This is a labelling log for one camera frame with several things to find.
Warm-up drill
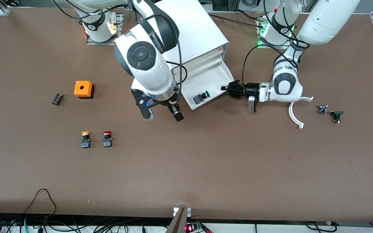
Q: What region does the green push button switch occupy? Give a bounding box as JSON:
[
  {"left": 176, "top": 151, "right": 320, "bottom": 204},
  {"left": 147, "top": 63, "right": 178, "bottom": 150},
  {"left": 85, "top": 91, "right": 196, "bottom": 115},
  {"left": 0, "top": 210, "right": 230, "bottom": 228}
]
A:
[{"left": 193, "top": 91, "right": 210, "bottom": 105}]

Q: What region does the white curved plastic arc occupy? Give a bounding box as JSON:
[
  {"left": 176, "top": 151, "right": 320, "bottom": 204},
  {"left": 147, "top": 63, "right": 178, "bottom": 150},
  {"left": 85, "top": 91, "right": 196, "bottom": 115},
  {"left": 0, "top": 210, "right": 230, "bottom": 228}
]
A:
[{"left": 288, "top": 96, "right": 314, "bottom": 129}]

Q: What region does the circuit board with red LED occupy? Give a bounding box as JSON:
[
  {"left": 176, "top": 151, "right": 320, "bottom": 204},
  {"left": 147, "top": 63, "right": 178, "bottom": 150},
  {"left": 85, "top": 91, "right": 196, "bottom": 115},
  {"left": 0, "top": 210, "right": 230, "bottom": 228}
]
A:
[{"left": 185, "top": 222, "right": 211, "bottom": 233}]

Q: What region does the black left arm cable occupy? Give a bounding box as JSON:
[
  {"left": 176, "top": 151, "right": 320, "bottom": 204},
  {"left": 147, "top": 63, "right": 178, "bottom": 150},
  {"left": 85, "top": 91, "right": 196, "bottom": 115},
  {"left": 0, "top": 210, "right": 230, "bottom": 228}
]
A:
[{"left": 242, "top": 0, "right": 310, "bottom": 85}]

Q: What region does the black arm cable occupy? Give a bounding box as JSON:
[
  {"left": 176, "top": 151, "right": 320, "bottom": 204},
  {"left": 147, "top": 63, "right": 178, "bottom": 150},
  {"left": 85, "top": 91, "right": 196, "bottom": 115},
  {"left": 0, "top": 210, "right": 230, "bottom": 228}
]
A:
[
  {"left": 242, "top": 0, "right": 310, "bottom": 85},
  {"left": 52, "top": 0, "right": 187, "bottom": 97}
]

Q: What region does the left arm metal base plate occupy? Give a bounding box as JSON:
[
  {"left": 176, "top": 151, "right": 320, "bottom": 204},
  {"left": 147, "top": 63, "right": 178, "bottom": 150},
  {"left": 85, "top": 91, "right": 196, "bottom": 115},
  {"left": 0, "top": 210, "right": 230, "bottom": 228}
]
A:
[{"left": 257, "top": 16, "right": 275, "bottom": 50}]

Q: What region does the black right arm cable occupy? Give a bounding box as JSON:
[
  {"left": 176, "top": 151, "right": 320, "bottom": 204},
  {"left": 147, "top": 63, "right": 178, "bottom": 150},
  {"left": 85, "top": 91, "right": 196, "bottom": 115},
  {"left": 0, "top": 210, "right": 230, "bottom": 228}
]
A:
[{"left": 52, "top": 0, "right": 187, "bottom": 97}]

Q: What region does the black cable on table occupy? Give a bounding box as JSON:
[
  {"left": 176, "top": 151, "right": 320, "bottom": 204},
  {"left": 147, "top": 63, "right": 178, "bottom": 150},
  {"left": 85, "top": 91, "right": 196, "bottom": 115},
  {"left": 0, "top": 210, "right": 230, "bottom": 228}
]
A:
[{"left": 208, "top": 12, "right": 262, "bottom": 28}]

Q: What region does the orange button enclosure box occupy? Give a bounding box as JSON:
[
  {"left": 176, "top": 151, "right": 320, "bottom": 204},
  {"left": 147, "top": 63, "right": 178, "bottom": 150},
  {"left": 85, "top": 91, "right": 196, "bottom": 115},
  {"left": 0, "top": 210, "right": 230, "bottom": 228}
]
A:
[{"left": 74, "top": 81, "right": 95, "bottom": 99}]

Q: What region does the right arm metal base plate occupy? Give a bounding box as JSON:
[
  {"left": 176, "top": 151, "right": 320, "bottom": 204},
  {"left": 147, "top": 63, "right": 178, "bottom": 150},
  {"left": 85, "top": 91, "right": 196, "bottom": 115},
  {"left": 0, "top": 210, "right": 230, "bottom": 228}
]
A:
[{"left": 86, "top": 13, "right": 124, "bottom": 46}]

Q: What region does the black flat-head switch part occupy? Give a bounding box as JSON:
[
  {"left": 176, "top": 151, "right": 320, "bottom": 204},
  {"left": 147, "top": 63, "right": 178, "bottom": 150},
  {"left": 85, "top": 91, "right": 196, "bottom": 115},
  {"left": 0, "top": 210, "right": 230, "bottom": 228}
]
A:
[{"left": 330, "top": 111, "right": 345, "bottom": 124}]

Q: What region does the yellow push button switch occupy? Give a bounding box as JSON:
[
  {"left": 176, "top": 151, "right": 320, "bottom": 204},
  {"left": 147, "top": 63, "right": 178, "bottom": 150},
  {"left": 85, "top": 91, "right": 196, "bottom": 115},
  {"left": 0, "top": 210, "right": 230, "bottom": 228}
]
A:
[{"left": 81, "top": 131, "right": 92, "bottom": 149}]

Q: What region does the thin black cable loop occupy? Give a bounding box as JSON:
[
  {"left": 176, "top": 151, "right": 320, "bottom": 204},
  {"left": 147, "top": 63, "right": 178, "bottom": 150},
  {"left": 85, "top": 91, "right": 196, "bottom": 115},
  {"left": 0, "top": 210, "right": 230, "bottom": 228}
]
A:
[{"left": 23, "top": 188, "right": 57, "bottom": 216}]

